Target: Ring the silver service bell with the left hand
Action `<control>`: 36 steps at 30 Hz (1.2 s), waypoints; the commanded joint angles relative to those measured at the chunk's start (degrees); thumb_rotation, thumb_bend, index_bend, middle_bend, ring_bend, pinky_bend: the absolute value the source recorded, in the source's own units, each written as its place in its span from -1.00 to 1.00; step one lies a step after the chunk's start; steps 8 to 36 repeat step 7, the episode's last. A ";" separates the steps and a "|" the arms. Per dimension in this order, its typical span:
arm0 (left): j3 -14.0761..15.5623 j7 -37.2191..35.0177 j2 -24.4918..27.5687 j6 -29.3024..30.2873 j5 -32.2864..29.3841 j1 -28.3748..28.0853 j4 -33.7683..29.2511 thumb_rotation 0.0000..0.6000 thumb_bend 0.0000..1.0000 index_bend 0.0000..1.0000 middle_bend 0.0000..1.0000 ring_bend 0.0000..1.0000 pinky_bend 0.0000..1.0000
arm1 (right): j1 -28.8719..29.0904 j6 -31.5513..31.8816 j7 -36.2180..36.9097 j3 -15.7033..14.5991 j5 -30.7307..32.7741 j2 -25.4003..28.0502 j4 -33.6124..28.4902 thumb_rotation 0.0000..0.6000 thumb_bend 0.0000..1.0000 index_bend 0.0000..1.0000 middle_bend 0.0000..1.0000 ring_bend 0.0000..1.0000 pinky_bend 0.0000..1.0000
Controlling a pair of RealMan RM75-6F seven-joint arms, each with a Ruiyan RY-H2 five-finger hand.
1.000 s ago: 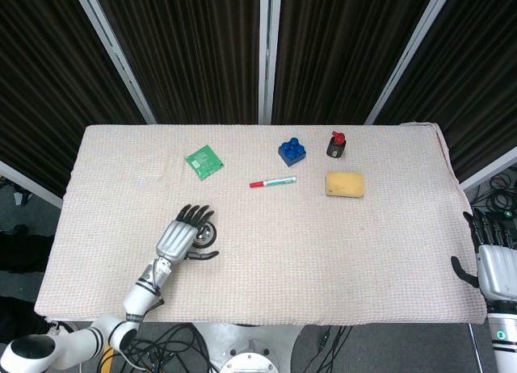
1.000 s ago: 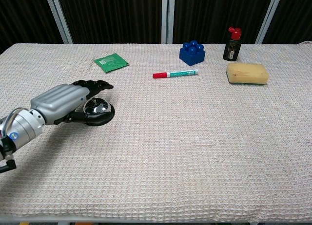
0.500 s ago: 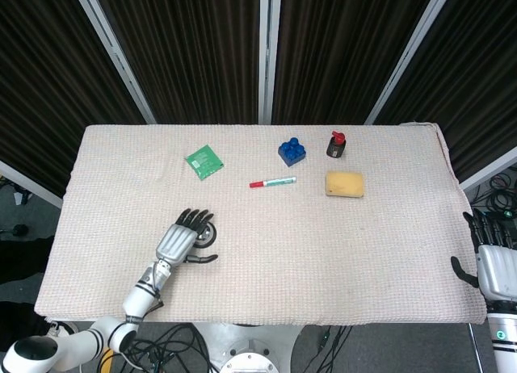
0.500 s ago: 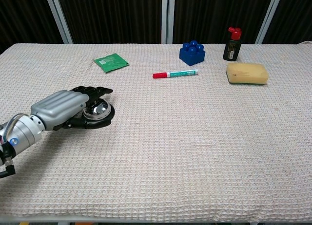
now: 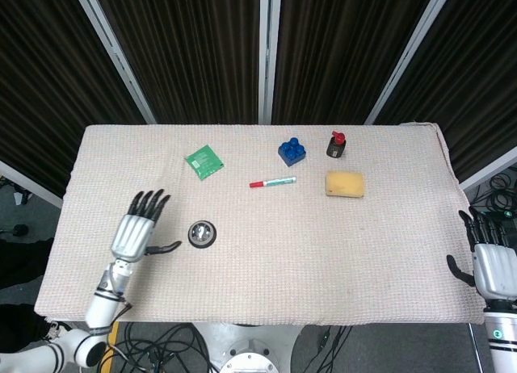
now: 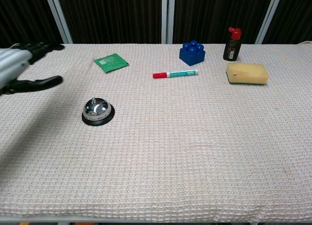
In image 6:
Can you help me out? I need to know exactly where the yellow sponge with green base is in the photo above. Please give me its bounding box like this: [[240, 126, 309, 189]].
[[226, 62, 270, 85]]

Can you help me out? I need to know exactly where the black bottle with red cap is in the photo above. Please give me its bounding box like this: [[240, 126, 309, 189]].
[[223, 27, 242, 62]]

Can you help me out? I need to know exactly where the green foil sachet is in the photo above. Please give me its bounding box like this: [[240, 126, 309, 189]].
[[94, 53, 130, 74]]

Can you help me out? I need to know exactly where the chrome bell with black base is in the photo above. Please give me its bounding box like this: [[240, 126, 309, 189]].
[[81, 97, 116, 127]]

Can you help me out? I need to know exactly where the left silver and black robot hand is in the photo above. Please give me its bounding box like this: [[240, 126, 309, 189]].
[[0, 42, 65, 96]]

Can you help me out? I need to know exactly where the red-capped white marker pen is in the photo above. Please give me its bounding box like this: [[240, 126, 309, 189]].
[[153, 69, 199, 79]]

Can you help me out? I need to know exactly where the blue toy building block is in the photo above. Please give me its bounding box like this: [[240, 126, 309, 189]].
[[179, 40, 206, 66]]

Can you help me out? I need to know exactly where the white waffle-weave tablecloth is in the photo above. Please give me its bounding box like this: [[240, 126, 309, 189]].
[[0, 43, 312, 223]]

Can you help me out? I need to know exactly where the white metal frame post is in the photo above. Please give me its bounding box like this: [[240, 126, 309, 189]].
[[161, 0, 176, 44], [255, 0, 284, 45], [43, 0, 74, 44]]

